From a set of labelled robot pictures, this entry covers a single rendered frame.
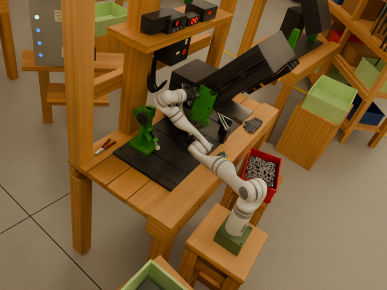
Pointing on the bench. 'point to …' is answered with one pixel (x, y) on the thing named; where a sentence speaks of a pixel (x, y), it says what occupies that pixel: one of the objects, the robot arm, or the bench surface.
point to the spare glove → (252, 125)
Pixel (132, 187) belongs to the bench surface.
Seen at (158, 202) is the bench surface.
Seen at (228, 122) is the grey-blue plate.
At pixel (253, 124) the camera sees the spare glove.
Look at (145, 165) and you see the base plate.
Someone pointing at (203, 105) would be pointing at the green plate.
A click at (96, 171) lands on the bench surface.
